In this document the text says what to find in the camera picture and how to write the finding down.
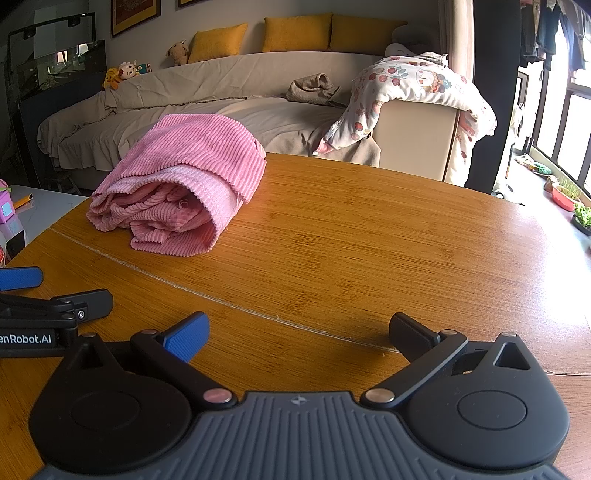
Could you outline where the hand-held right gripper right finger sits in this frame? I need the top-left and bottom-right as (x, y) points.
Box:
(361, 313), (532, 409)

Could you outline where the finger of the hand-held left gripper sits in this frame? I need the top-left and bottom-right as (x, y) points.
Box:
(0, 267), (44, 291)
(0, 289), (114, 324)

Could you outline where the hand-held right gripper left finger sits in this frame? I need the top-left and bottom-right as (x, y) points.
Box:
(58, 311), (237, 411)

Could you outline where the pink corduroy dress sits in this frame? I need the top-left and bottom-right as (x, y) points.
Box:
(88, 113), (269, 254)

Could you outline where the row of hanging clothes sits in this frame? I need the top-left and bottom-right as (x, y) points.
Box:
(519, 0), (591, 79)

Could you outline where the black white card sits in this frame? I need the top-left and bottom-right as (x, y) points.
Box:
(4, 226), (27, 259)

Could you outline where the grey side table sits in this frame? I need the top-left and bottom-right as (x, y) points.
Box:
(0, 185), (88, 268)

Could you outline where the purple toy bottle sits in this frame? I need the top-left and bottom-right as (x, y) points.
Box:
(0, 179), (17, 225)

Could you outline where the dark fish tank stand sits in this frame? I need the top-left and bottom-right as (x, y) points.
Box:
(16, 95), (54, 185)

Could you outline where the white floor cleaner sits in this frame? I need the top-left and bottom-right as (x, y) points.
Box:
(492, 138), (527, 206)

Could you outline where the red plant tray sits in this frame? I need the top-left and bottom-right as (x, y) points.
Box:
(551, 178), (583, 212)

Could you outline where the black grass tray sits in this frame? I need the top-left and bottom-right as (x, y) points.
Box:
(571, 203), (591, 234)

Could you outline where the glass fish tank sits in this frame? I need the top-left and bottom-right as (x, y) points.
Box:
(7, 13), (109, 102)

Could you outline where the beige covered sofa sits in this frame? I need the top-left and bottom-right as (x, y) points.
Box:
(38, 48), (472, 185)

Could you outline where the floral white quilt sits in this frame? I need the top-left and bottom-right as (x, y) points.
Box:
(321, 52), (498, 185)

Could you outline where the black framed window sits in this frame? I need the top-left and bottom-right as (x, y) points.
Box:
(517, 69), (591, 204)

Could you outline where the beige crumpled cloth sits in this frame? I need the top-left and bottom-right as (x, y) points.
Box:
(286, 73), (345, 108)

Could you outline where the beige bear plush toy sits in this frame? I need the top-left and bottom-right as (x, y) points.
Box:
(166, 41), (191, 66)

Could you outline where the yellow cushion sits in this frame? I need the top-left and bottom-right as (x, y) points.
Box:
(187, 24), (249, 64)
(262, 13), (334, 53)
(329, 14), (409, 52)

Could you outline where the grey white plush pillow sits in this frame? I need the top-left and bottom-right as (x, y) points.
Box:
(385, 24), (446, 58)

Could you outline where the beige curtain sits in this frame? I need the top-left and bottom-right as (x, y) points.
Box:
(450, 0), (476, 86)

